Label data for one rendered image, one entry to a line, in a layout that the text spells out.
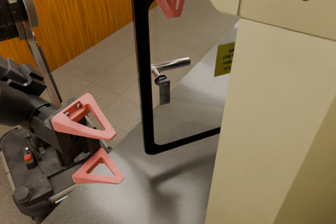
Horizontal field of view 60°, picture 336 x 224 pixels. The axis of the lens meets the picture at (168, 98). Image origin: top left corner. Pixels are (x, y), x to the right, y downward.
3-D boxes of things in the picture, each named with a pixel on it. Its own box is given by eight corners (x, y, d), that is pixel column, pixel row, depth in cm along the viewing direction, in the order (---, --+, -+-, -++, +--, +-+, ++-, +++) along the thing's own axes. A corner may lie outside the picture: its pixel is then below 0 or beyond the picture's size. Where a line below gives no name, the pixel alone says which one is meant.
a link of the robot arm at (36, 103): (42, 96, 53) (27, 125, 52) (10, 85, 47) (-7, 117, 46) (68, 110, 50) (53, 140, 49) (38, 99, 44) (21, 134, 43)
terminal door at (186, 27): (254, 122, 77) (298, -38, 51) (145, 156, 69) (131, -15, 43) (252, 120, 78) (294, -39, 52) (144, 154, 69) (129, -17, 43)
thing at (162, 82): (170, 104, 58) (170, 81, 54) (160, 107, 58) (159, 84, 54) (167, 98, 60) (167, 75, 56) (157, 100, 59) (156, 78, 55)
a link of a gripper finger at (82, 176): (101, 177, 39) (53, 148, 43) (108, 206, 43) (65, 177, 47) (132, 144, 43) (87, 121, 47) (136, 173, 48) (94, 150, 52)
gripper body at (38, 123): (51, 127, 39) (17, 107, 42) (68, 173, 46) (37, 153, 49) (86, 100, 43) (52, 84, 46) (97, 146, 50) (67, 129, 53)
